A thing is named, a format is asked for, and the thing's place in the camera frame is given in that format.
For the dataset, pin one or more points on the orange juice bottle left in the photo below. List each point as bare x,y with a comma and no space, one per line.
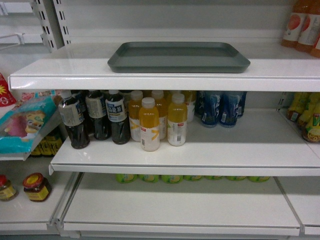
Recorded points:
134,107

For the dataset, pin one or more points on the white top shelf board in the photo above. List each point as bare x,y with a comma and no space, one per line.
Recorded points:
83,66

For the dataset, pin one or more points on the blue drink bottle left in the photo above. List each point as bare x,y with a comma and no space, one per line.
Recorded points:
210,116

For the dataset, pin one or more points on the dark tea bottle left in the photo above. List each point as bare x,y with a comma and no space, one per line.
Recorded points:
73,119

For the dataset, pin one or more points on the dark tea bottle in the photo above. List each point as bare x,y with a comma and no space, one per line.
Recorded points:
96,105
73,119
117,115

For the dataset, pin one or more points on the grey-silver plastic tray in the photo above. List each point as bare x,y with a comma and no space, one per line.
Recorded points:
177,57

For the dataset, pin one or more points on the red-lid sauce jar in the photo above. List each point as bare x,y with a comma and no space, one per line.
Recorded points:
37,187

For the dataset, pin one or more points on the blue drink bottle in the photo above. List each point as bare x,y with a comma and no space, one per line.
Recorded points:
210,116
230,107

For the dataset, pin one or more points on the blue drink bottle right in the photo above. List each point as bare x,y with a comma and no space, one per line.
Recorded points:
230,107

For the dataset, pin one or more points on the sauce jar at edge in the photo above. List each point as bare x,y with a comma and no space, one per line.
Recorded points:
7,190

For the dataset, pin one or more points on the dark tea bottle right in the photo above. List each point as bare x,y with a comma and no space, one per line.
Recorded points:
117,115

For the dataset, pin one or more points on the white middle shelf board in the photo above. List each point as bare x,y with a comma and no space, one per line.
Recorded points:
262,143

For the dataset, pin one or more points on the white bottom shelf board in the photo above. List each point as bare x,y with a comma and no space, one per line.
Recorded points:
205,207

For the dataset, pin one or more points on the orange juice bottle right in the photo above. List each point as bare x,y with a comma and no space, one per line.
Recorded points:
177,120

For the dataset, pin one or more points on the teal snack bag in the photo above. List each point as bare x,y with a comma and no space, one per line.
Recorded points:
20,125

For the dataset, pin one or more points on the yellow lemon tea bottle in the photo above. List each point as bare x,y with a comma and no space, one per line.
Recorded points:
311,132

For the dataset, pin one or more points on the orange juice bottle top shelf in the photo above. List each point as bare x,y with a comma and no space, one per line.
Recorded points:
295,22

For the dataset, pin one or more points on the orange juice bottle front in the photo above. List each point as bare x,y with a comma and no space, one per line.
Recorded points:
149,125

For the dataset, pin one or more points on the dark tea bottle middle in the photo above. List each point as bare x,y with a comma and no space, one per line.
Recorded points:
96,105

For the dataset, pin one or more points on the white shelf board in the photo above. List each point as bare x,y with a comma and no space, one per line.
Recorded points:
83,66
205,207
262,143

